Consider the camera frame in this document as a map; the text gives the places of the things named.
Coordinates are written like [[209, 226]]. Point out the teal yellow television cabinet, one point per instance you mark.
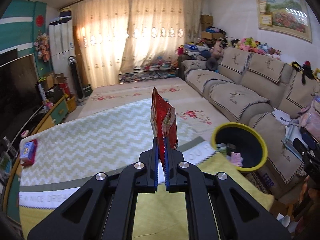
[[56, 115]]

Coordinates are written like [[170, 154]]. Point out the clear plastic bag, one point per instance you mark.
[[5, 163]]

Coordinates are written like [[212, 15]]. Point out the green label plastic bottle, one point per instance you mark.
[[221, 148]]

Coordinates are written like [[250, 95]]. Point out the pink milk carton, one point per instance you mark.
[[236, 158]]

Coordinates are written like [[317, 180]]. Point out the beige sofa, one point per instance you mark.
[[240, 90]]

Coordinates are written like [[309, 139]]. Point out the black bin with yellow rim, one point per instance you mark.
[[252, 152]]

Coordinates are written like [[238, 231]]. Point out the black tower fan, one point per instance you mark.
[[76, 80]]

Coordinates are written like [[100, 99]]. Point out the pink backpack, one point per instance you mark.
[[311, 120]]

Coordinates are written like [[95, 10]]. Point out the stacked cardboard boxes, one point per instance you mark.
[[207, 26]]

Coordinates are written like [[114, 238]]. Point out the yellow black plush toy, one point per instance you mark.
[[306, 70]]

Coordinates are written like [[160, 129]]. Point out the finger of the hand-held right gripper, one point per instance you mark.
[[298, 145], [308, 140]]

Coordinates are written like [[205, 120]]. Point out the small pink object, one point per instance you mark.
[[25, 133]]

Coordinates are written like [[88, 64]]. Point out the beige floral rug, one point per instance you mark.
[[125, 91]]

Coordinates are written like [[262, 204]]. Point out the white paper cup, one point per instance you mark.
[[283, 222]]

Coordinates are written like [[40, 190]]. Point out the grey neck pillow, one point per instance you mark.
[[212, 63]]

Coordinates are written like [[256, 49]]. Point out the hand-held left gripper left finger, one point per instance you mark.
[[157, 170]]

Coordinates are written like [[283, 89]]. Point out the white standing air conditioner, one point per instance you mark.
[[62, 47]]

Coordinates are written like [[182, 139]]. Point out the red snack packet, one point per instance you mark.
[[162, 120]]

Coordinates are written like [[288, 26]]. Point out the hanging flower ornament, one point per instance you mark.
[[42, 46]]

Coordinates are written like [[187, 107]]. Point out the red round wall decoration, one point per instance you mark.
[[40, 20]]

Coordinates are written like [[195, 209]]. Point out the yellow basket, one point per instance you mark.
[[71, 104]]

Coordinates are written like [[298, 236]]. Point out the cream embroidered curtains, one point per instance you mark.
[[150, 35]]

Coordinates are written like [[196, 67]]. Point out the framed landscape picture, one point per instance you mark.
[[282, 15]]

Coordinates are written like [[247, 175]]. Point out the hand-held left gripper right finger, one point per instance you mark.
[[167, 177]]

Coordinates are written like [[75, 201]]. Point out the cardboard boxes on cabinet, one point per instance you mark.
[[53, 85]]

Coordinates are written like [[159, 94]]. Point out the loose papers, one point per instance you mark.
[[282, 117]]

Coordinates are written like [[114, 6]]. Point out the small green box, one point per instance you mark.
[[88, 90]]

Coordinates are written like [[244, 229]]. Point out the pile of plush toys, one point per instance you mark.
[[245, 43]]

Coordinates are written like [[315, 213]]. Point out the low glass table with clutter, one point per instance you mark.
[[147, 73]]

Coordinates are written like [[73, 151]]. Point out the large curved television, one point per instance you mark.
[[17, 92]]

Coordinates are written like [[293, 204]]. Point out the blue card box on red box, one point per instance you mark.
[[33, 155]]

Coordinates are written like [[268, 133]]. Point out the person's right forearm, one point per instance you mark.
[[308, 200]]

